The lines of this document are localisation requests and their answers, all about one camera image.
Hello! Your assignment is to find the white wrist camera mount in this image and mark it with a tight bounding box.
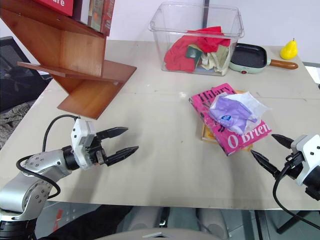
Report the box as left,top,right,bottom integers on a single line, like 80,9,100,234
290,133,320,187
70,118,97,170

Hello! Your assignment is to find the clear plastic bin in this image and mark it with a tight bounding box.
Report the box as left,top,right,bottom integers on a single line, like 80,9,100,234
148,1,245,76

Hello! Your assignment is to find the red book with white letters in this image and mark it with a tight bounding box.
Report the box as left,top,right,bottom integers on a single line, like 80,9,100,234
33,0,75,17

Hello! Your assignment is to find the green fabric patch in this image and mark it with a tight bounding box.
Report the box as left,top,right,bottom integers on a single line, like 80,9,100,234
185,44,202,60

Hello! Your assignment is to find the yellow toy pear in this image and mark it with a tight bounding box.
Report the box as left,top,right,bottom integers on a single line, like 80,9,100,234
280,37,299,60

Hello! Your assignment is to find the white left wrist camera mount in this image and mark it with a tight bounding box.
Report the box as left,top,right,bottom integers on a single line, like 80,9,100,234
70,118,97,170

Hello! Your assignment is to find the dark rounded shape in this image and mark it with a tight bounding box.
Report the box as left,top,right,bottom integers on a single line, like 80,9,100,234
34,204,133,240

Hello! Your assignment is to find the white and dark book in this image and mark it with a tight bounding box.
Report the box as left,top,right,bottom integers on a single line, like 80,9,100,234
71,0,91,26

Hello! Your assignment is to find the grey rounded shape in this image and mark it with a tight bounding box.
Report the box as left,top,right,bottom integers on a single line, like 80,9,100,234
107,206,232,240

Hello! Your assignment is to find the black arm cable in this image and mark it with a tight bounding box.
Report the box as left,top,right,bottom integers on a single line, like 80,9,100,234
272,154,320,230
15,114,81,200

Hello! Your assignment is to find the brown wooden bookshelf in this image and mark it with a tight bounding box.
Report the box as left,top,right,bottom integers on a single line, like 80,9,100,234
0,0,138,120

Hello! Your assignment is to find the red paperback book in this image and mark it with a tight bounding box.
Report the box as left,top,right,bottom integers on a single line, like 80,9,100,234
99,0,116,36

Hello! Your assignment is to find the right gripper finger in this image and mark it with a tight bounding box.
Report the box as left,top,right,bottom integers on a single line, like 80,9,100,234
250,149,281,180
271,133,294,150

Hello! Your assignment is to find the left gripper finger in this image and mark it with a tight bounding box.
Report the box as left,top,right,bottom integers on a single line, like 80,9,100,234
104,145,140,167
95,126,129,141

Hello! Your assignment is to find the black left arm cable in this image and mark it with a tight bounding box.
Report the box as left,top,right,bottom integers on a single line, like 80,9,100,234
15,114,81,200

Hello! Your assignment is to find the purple tissue pack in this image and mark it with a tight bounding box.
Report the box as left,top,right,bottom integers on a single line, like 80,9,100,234
208,91,274,135

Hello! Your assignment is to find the red cloth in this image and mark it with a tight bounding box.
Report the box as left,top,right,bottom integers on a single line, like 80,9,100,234
164,25,231,74

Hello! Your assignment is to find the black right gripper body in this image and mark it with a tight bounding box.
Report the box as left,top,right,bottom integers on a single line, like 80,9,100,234
273,151,305,181

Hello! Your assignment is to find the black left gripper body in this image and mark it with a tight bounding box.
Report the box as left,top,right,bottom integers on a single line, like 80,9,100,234
85,134,109,166

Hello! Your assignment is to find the yellow book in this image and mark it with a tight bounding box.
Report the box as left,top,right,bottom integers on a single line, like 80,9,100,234
200,89,254,152

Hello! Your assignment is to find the green pan with wooden handle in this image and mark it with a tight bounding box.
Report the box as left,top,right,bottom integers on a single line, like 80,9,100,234
228,42,299,75

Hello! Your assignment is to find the pink Hilary book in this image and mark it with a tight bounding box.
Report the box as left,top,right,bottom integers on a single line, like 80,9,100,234
188,82,272,157

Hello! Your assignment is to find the black table leg frame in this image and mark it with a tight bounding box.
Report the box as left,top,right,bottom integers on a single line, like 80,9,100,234
254,209,320,236

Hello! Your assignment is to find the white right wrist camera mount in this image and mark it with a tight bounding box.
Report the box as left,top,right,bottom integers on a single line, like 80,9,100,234
290,133,320,187

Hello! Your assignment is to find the black mesh chair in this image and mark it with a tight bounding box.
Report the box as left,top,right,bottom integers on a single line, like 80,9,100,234
0,36,54,114

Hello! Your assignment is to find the cream cloth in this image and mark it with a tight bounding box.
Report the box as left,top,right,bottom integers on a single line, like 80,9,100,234
199,45,231,76

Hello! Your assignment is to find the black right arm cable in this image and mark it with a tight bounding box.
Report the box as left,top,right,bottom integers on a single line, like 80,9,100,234
272,154,320,230

